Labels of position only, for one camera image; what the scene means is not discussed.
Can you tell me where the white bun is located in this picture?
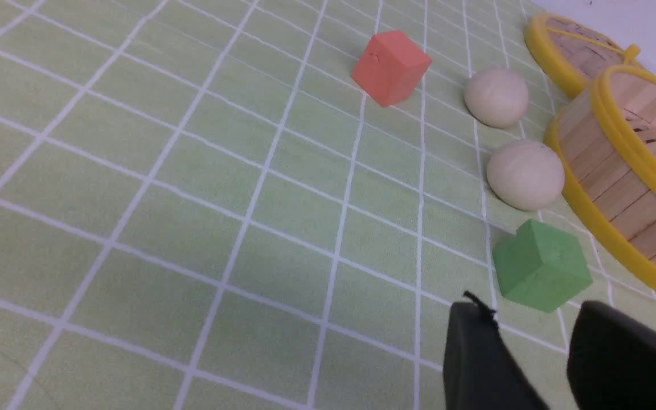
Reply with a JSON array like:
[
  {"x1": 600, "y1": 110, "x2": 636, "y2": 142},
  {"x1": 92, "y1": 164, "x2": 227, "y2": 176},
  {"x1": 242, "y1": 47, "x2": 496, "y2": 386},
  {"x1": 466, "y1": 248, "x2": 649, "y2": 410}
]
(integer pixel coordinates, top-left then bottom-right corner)
[
  {"x1": 485, "y1": 140, "x2": 565, "y2": 212},
  {"x1": 463, "y1": 67, "x2": 530, "y2": 128}
]

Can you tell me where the green checkered tablecloth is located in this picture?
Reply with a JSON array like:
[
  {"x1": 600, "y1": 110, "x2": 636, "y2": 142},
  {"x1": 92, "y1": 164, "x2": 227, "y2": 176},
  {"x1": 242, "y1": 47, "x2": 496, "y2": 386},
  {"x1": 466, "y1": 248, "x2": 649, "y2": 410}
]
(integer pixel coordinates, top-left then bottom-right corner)
[{"x1": 0, "y1": 1, "x2": 656, "y2": 409}]

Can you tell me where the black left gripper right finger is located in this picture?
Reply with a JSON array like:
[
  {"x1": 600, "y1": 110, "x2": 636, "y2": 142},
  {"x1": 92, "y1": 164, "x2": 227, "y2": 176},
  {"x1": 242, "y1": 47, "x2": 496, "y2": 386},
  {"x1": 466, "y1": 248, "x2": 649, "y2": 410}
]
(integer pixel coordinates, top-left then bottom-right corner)
[{"x1": 567, "y1": 301, "x2": 656, "y2": 409}]

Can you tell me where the green foam cube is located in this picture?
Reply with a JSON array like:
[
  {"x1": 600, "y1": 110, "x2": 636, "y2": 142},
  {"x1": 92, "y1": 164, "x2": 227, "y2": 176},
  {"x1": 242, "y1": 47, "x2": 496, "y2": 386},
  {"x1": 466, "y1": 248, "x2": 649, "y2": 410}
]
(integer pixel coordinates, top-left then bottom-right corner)
[{"x1": 493, "y1": 220, "x2": 593, "y2": 313}]

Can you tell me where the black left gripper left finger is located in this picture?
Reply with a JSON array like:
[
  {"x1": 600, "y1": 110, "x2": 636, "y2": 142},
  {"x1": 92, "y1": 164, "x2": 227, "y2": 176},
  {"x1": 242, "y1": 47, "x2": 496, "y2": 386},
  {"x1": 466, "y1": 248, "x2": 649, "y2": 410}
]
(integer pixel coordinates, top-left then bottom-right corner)
[{"x1": 443, "y1": 292, "x2": 549, "y2": 409}]

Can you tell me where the bamboo steamer tray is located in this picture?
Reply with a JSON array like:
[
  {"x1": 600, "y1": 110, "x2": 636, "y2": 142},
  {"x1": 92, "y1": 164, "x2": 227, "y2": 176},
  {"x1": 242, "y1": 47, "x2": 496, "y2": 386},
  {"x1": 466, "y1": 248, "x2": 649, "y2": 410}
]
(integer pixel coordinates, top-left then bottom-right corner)
[{"x1": 544, "y1": 65, "x2": 656, "y2": 291}]

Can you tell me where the red foam cube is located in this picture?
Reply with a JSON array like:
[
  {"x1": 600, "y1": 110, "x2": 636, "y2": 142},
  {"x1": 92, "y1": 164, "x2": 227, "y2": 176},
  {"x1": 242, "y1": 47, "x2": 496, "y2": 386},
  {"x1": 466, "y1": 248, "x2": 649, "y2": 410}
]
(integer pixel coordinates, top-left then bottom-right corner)
[{"x1": 351, "y1": 30, "x2": 432, "y2": 107}]

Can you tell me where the bamboo steamer lid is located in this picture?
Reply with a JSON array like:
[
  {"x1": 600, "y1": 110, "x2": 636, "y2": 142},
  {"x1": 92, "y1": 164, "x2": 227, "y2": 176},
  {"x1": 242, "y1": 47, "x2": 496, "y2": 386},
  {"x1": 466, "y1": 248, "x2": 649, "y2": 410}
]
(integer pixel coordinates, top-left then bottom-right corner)
[{"x1": 524, "y1": 11, "x2": 643, "y2": 99}]

